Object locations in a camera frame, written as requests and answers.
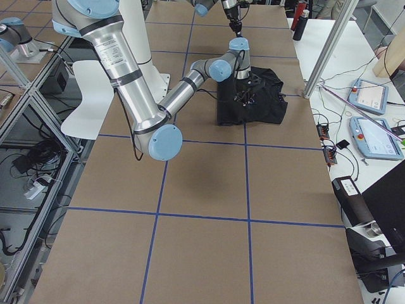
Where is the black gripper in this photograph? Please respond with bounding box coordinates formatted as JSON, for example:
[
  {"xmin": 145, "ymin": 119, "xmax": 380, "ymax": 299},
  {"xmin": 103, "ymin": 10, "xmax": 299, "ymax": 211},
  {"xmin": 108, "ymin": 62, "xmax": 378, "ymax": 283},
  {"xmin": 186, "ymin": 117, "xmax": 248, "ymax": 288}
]
[
  {"xmin": 224, "ymin": 8, "xmax": 242, "ymax": 37},
  {"xmin": 234, "ymin": 74, "xmax": 263, "ymax": 105}
]

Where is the black printed t-shirt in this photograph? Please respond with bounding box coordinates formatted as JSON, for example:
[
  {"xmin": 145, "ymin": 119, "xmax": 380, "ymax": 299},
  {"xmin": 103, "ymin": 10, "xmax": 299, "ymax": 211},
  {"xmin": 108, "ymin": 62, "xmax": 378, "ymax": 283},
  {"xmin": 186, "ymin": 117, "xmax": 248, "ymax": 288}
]
[{"xmin": 216, "ymin": 66, "xmax": 288, "ymax": 126}]

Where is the black water bottle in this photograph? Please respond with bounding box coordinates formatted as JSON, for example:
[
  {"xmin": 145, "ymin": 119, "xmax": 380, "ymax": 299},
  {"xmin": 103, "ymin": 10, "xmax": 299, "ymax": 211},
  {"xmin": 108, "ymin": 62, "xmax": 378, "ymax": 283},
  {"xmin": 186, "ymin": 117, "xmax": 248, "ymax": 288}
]
[{"xmin": 292, "ymin": 9, "xmax": 309, "ymax": 41}]

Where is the red water bottle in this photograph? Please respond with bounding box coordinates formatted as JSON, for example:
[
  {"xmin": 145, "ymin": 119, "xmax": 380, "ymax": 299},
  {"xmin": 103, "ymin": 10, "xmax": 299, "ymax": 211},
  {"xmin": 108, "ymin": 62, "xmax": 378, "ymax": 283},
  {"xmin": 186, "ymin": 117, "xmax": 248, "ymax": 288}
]
[{"xmin": 290, "ymin": 0, "xmax": 307, "ymax": 31}]

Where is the reacher grabber stick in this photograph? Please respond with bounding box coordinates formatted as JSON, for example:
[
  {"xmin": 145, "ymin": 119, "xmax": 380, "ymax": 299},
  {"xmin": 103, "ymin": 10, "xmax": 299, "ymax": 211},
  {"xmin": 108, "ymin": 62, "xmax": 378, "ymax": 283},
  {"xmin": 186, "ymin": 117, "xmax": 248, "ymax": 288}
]
[{"xmin": 320, "ymin": 84, "xmax": 405, "ymax": 146}]

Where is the far blue teach pendant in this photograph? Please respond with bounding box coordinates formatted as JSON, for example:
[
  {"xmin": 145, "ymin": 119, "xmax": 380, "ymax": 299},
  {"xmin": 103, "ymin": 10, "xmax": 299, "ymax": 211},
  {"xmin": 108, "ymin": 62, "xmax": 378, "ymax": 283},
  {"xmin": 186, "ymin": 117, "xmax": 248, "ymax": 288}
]
[{"xmin": 347, "ymin": 79, "xmax": 389, "ymax": 115}]

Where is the blue teach pendant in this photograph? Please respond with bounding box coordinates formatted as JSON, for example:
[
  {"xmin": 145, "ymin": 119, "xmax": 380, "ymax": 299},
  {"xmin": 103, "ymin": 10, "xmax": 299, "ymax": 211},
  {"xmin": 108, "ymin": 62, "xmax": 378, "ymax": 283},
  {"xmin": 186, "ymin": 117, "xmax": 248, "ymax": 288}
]
[
  {"xmin": 347, "ymin": 79, "xmax": 389, "ymax": 115},
  {"xmin": 349, "ymin": 117, "xmax": 404, "ymax": 160}
]

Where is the near blue teach pendant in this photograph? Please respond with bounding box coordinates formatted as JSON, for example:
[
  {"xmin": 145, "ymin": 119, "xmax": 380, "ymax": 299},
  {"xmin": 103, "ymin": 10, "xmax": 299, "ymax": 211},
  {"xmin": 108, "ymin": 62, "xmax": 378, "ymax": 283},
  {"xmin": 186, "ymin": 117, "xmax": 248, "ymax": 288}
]
[{"xmin": 349, "ymin": 117, "xmax": 404, "ymax": 160}]

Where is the white chair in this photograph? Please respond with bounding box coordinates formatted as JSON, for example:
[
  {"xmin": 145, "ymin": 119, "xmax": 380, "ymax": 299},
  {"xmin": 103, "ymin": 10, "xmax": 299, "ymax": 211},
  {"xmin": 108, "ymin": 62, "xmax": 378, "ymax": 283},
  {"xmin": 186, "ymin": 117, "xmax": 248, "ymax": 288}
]
[{"xmin": 61, "ymin": 60, "xmax": 114, "ymax": 140}]

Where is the black box device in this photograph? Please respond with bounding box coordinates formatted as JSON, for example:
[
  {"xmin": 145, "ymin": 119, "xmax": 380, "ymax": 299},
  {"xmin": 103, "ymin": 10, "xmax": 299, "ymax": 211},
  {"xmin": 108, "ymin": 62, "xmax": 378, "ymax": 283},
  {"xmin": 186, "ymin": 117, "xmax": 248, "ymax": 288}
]
[{"xmin": 332, "ymin": 176, "xmax": 375, "ymax": 227}]

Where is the black monitor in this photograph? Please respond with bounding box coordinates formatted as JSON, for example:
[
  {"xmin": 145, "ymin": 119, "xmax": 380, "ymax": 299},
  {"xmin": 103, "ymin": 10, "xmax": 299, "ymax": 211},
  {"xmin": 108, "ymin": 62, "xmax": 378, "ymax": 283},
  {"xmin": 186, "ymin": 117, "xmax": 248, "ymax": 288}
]
[{"xmin": 363, "ymin": 162, "xmax": 405, "ymax": 253}]

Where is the aluminium frame post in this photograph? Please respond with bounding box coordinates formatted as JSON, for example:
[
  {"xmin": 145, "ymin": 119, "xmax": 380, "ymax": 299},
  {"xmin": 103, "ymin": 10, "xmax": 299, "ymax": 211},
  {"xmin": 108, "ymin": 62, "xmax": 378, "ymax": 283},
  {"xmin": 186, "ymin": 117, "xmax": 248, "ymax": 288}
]
[{"xmin": 303, "ymin": 0, "xmax": 359, "ymax": 99}]

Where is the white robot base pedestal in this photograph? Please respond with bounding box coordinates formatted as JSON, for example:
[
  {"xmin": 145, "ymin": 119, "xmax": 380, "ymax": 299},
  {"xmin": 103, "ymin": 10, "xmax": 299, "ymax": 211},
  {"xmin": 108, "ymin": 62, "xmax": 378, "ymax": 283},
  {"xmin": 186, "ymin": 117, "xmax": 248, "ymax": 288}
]
[{"xmin": 119, "ymin": 0, "xmax": 171, "ymax": 103}]

